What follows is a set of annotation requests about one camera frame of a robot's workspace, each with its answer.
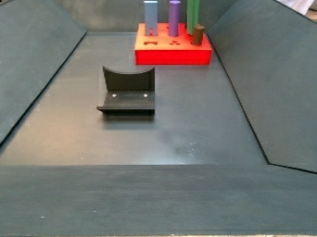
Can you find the purple cylinder peg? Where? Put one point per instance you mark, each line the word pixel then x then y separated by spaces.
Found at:
pixel 174 17

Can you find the green star-shaped peg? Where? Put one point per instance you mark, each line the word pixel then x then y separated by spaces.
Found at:
pixel 193 11

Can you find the red peg board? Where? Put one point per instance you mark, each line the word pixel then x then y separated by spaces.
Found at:
pixel 166 50

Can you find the light blue slotted peg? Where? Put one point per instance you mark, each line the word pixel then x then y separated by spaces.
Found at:
pixel 150 17

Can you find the black curved holder stand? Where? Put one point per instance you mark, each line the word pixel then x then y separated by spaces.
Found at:
pixel 130 91

